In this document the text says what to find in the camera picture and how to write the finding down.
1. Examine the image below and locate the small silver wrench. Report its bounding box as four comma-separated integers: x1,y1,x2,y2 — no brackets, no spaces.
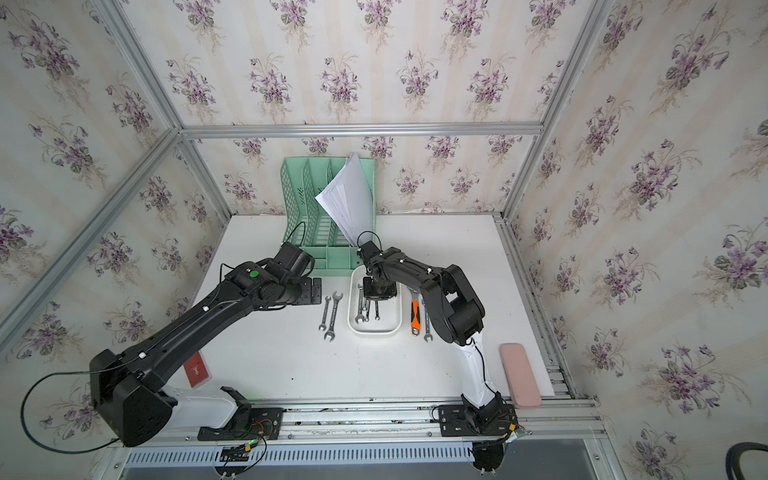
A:
318,296,333,333

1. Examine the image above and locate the white plastic storage box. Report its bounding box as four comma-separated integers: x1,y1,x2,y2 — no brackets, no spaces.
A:
347,266,406,337

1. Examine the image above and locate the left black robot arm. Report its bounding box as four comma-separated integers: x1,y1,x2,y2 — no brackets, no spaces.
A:
89,242,315,447

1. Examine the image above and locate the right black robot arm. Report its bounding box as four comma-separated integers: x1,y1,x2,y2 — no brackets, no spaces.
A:
357,241,519,441

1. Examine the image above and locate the orange handled adjustable wrench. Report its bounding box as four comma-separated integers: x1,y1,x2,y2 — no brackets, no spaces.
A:
409,289,421,336

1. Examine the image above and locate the silver wrench in box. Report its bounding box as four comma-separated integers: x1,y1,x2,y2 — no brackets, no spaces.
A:
354,284,370,324

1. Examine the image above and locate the green file organizer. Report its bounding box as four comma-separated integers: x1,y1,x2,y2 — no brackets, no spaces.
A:
280,156,362,277

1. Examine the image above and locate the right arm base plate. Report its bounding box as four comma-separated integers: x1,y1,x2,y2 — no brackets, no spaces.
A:
432,394,519,438

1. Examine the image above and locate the small circuit board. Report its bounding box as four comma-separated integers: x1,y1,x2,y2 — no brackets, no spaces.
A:
219,445,251,463

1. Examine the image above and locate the pink case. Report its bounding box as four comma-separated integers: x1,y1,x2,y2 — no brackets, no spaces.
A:
499,343,542,409

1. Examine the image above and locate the white paper stack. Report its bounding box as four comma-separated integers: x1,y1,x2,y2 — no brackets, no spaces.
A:
315,153,376,247

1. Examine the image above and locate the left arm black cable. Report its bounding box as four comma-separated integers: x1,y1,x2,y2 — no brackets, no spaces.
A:
20,370,121,455

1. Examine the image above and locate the red card package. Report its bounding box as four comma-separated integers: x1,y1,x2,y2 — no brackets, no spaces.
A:
183,352,211,388

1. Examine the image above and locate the silver combination wrench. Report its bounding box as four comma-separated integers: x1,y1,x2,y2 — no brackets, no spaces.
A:
422,304,433,342

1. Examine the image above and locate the large silver wrench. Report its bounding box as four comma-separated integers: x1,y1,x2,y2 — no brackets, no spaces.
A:
324,291,343,342

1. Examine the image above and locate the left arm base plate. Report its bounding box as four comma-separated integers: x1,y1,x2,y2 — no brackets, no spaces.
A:
197,386,284,442

